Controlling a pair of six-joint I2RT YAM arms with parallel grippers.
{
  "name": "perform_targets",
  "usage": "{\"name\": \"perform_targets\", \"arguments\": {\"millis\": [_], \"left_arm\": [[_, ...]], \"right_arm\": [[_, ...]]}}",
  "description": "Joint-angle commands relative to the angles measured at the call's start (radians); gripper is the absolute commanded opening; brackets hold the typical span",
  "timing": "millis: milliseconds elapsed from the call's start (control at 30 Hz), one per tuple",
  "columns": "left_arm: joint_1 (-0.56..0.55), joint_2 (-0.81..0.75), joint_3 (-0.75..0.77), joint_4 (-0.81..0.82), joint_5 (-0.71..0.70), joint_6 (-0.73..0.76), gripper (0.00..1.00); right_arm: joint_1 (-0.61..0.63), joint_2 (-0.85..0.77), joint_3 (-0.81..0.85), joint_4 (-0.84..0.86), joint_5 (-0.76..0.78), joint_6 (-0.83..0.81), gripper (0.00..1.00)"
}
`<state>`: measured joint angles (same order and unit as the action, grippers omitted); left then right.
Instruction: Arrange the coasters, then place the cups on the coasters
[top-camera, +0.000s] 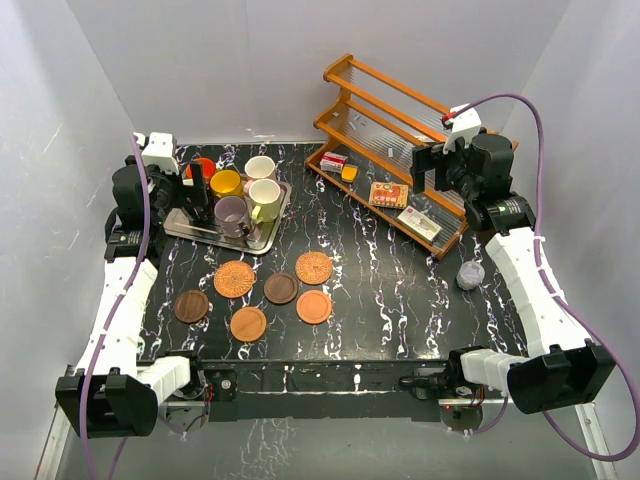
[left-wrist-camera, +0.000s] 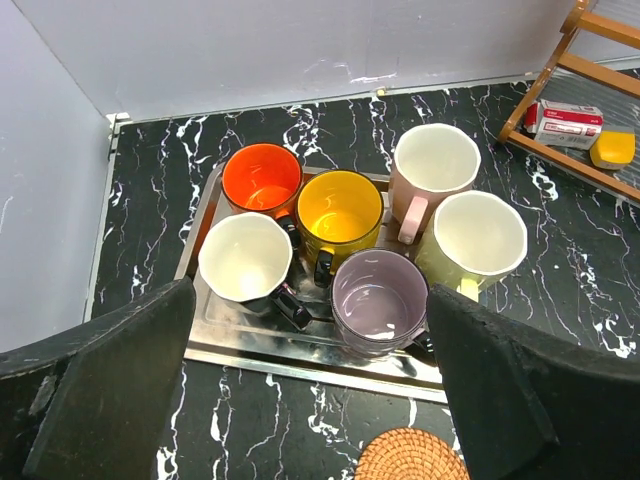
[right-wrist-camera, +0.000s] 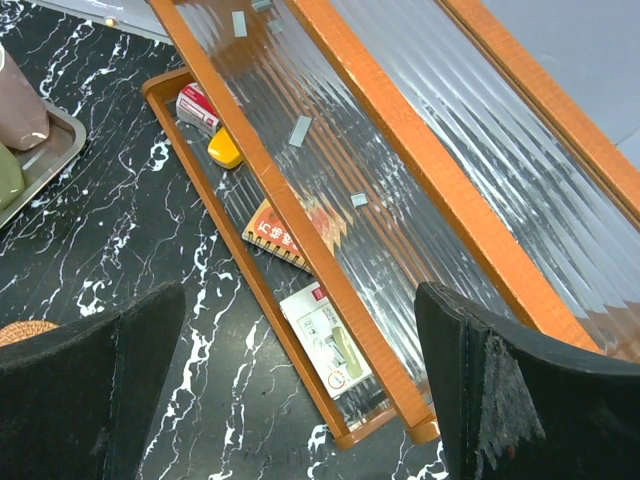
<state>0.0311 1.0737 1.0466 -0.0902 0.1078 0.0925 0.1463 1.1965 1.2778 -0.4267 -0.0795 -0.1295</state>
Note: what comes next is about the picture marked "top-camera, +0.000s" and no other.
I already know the woven rattan coaster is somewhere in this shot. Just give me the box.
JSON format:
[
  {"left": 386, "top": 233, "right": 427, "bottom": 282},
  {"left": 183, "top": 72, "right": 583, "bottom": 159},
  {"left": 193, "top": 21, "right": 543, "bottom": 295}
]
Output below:
[
  {"left": 295, "top": 251, "right": 333, "bottom": 285},
  {"left": 213, "top": 260, "right": 257, "bottom": 299}
]

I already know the dark wood coaster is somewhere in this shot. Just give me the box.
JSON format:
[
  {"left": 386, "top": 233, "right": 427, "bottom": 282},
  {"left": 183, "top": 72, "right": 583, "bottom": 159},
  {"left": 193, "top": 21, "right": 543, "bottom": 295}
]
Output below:
[
  {"left": 174, "top": 290, "right": 209, "bottom": 324},
  {"left": 264, "top": 272, "right": 299, "bottom": 305}
]

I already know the light wood coaster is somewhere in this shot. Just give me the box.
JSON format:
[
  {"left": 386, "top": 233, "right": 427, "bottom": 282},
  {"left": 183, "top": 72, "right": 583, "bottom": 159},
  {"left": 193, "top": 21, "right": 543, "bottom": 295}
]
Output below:
[
  {"left": 296, "top": 290, "right": 332, "bottom": 325},
  {"left": 230, "top": 307, "right": 267, "bottom": 343}
]

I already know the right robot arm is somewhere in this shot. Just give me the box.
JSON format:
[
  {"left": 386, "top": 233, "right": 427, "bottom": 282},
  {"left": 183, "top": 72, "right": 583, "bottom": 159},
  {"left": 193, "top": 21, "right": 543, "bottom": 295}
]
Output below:
[{"left": 399, "top": 133, "right": 615, "bottom": 414}]

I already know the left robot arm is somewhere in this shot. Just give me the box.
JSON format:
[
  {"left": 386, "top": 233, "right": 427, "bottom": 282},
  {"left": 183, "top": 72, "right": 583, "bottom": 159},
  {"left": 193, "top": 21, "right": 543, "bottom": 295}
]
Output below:
[{"left": 55, "top": 158, "right": 207, "bottom": 439}]

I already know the yellow cup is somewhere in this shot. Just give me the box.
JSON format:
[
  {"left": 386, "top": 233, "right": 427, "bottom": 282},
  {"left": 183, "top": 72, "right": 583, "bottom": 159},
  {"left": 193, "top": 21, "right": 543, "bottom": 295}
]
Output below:
[{"left": 209, "top": 169, "right": 244, "bottom": 199}]

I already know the orange-red cup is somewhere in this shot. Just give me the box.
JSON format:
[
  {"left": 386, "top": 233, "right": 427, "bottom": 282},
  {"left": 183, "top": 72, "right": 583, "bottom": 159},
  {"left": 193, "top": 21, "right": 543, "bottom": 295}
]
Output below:
[{"left": 186, "top": 157, "right": 217, "bottom": 183}]

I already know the purple cup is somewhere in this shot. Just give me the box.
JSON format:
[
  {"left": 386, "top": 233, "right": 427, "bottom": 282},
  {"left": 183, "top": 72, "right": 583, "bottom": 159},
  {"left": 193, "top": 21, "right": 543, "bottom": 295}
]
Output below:
[{"left": 214, "top": 196, "right": 251, "bottom": 239}]

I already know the pink cup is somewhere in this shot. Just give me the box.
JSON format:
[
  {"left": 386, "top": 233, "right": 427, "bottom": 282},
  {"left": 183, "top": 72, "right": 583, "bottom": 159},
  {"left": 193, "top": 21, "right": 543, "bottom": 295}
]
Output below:
[{"left": 243, "top": 156, "right": 276, "bottom": 195}]

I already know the pale green cup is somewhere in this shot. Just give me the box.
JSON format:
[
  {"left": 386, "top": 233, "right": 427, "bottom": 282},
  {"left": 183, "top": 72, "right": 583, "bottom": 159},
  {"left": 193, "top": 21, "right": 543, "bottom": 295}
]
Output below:
[{"left": 249, "top": 179, "right": 281, "bottom": 224}]

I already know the orange spiral notebook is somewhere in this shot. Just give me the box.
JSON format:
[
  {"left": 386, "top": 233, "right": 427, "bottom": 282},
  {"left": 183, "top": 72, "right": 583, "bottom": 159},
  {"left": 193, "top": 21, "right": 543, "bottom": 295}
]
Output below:
[{"left": 368, "top": 182, "right": 409, "bottom": 209}]

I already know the wooden shelf rack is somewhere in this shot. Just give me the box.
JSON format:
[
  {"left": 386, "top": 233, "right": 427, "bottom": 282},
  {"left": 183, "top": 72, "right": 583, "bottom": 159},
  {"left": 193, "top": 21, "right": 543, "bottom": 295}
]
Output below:
[{"left": 304, "top": 53, "right": 519, "bottom": 259}]

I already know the white stapler box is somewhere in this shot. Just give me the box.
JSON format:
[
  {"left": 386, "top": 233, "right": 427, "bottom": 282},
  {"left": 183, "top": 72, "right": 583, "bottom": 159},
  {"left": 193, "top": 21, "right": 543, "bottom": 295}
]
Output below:
[{"left": 397, "top": 206, "right": 442, "bottom": 244}]

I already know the metal tray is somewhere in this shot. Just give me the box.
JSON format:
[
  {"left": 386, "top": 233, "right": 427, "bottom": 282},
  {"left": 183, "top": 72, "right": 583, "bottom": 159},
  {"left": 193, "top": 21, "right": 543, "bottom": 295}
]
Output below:
[{"left": 164, "top": 180, "right": 292, "bottom": 255}]

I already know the small orange box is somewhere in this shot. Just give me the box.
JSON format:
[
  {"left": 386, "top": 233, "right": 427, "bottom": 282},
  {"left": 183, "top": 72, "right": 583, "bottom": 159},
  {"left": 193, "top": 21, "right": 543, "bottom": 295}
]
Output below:
[{"left": 341, "top": 164, "right": 358, "bottom": 184}]

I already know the red white small box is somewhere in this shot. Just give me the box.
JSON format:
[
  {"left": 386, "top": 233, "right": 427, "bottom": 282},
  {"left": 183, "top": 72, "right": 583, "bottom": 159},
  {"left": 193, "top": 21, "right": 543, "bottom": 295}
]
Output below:
[{"left": 319, "top": 152, "right": 348, "bottom": 174}]

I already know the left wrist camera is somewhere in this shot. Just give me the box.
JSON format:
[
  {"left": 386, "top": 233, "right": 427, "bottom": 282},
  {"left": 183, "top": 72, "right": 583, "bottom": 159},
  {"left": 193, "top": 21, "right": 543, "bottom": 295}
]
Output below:
[{"left": 134, "top": 132, "right": 179, "bottom": 175}]

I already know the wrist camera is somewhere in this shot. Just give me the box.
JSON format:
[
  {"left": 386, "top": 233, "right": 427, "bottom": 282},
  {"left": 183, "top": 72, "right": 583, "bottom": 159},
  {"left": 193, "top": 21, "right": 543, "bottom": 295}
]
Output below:
[
  {"left": 441, "top": 104, "right": 481, "bottom": 154},
  {"left": 134, "top": 132, "right": 179, "bottom": 175}
]

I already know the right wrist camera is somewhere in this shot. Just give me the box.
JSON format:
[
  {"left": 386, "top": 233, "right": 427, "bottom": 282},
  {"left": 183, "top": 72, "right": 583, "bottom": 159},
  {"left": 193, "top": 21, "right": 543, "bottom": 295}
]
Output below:
[{"left": 441, "top": 104, "right": 481, "bottom": 154}]

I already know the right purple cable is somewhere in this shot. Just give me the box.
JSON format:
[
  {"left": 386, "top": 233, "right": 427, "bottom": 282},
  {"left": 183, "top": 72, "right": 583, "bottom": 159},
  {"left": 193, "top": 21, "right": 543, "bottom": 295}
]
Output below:
[{"left": 441, "top": 92, "right": 640, "bottom": 463}]

